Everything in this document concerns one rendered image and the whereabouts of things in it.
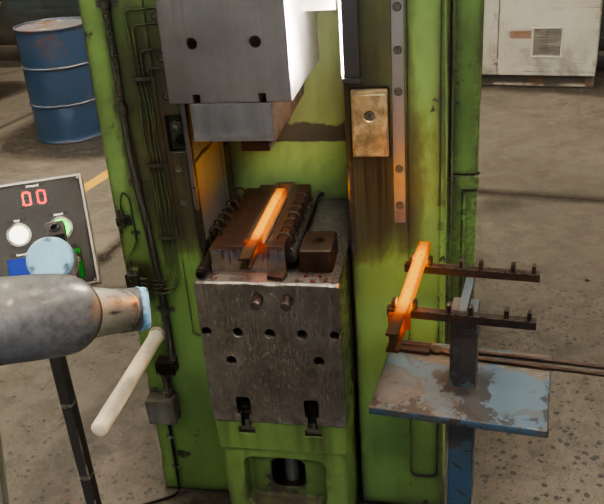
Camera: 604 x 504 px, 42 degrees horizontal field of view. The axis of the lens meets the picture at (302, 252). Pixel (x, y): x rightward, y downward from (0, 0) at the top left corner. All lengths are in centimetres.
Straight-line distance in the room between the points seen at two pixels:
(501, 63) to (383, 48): 523
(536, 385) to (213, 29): 111
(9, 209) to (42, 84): 444
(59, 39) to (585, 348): 447
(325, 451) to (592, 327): 166
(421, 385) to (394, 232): 42
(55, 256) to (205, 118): 52
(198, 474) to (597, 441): 137
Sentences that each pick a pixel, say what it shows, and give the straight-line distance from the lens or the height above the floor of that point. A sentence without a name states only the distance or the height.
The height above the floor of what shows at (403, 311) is 99.
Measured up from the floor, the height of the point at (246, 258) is 101.
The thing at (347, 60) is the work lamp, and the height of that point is 143.
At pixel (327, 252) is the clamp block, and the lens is 197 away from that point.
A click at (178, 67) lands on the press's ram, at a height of 145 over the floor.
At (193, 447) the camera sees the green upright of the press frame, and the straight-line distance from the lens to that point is 264.
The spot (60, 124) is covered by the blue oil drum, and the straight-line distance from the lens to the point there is 650.
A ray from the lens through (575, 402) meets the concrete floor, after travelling 312.
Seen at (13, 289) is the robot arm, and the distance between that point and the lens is 107.
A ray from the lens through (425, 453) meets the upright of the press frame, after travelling 250.
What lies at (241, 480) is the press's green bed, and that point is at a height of 24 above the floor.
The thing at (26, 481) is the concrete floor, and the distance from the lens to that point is 299.
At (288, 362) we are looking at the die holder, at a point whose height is 68.
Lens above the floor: 185
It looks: 26 degrees down
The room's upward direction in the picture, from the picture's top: 4 degrees counter-clockwise
